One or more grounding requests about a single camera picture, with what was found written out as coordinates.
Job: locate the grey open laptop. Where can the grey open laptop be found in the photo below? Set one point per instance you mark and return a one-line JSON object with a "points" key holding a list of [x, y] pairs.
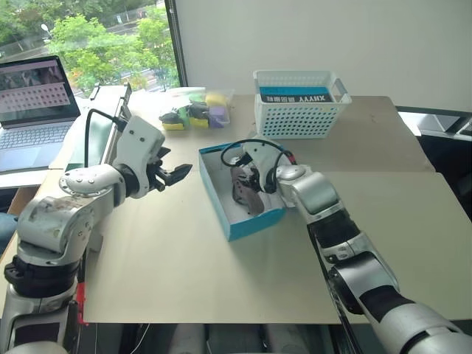
{"points": [[29, 136]]}

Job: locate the pale yellow small shoe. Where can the pale yellow small shoe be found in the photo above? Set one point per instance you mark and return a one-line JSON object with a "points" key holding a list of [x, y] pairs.
{"points": [[215, 99]]}

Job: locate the teal shoebox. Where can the teal shoebox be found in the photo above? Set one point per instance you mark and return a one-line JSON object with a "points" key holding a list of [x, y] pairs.
{"points": [[258, 225]]}

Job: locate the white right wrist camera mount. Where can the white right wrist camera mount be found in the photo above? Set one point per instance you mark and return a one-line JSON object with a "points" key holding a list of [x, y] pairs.
{"points": [[258, 156]]}

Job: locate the white perforated plastic basket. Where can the white perforated plastic basket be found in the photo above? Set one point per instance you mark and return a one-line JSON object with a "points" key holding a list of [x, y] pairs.
{"points": [[295, 121]]}

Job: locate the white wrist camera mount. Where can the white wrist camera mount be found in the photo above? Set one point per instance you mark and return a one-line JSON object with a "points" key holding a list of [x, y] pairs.
{"points": [[140, 142], [258, 156]]}

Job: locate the black window frame post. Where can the black window frame post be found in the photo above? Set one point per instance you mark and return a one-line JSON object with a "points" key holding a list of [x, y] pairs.
{"points": [[177, 40]]}

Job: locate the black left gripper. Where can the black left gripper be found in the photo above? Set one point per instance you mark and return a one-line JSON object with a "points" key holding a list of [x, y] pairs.
{"points": [[155, 175]]}

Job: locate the red clamp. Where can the red clamp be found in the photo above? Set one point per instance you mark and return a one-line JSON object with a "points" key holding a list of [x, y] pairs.
{"points": [[80, 298]]}

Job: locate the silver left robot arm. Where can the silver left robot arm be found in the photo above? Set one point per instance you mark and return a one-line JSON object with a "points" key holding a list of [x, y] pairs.
{"points": [[48, 217]]}

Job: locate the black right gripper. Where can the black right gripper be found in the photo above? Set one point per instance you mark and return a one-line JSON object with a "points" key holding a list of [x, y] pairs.
{"points": [[255, 180]]}

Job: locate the black small shoe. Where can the black small shoe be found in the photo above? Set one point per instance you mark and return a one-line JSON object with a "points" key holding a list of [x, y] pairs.
{"points": [[169, 117], [199, 108]]}

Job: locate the dark brown small shoe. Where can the dark brown small shoe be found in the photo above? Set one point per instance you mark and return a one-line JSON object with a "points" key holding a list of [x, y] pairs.
{"points": [[243, 192]]}

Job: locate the purple small shoe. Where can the purple small shoe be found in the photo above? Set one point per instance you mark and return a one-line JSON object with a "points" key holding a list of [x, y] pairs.
{"points": [[218, 113]]}

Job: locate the white framed panel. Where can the white framed panel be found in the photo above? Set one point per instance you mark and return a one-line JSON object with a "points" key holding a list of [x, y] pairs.
{"points": [[94, 136]]}

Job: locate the clear plastic bag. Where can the clear plastic bag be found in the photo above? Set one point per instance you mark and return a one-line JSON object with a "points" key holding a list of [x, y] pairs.
{"points": [[225, 121]]}

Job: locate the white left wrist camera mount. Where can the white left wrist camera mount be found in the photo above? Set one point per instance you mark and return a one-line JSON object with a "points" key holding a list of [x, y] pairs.
{"points": [[140, 142]]}

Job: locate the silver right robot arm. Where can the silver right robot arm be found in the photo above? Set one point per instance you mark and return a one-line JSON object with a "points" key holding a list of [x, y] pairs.
{"points": [[354, 258]]}

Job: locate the blue black shoebox lid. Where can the blue black shoebox lid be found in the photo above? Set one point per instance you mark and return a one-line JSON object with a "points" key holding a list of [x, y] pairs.
{"points": [[295, 94]]}

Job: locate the green small shoe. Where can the green small shoe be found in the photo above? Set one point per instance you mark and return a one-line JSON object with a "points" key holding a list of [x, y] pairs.
{"points": [[184, 112]]}

